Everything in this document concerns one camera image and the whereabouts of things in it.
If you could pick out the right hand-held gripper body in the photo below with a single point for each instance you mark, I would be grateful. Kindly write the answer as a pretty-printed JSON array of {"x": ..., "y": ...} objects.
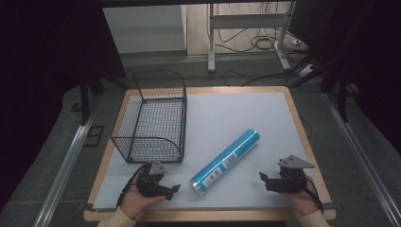
[{"x": 288, "y": 181}]

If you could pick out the black floor plate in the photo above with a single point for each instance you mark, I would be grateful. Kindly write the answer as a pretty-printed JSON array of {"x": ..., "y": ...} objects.
[{"x": 94, "y": 135}]

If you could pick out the person's right hand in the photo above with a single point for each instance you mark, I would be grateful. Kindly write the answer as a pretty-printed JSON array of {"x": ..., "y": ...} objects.
[{"x": 301, "y": 200}]

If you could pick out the aluminium floor rail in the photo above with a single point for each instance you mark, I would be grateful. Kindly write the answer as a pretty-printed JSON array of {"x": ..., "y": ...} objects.
[
  {"x": 365, "y": 160},
  {"x": 63, "y": 170}
]

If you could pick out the white power strip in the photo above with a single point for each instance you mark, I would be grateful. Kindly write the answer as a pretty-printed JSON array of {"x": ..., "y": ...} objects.
[{"x": 306, "y": 70}]

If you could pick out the white metal desk frame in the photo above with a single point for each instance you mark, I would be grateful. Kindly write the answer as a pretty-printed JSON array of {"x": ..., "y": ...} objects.
[{"x": 246, "y": 21}]

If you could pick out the blue cylindrical tube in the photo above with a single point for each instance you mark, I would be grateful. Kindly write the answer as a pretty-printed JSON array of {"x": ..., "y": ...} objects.
[{"x": 225, "y": 161}]

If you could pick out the white board with wooden frame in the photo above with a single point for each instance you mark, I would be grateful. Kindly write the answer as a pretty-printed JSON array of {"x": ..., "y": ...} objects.
[{"x": 227, "y": 110}]

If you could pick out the black metal stand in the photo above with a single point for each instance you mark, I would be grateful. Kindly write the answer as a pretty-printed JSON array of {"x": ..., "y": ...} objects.
[
  {"x": 342, "y": 94},
  {"x": 85, "y": 101}
]

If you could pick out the dark curtain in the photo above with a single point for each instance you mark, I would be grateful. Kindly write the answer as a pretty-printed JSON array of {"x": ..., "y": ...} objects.
[
  {"x": 372, "y": 63},
  {"x": 47, "y": 63}
]

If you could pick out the person's left hand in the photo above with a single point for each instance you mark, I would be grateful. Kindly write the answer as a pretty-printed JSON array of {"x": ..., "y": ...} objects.
[{"x": 135, "y": 201}]

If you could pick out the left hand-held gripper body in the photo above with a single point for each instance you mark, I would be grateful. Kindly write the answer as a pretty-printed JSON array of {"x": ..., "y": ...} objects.
[{"x": 148, "y": 184}]

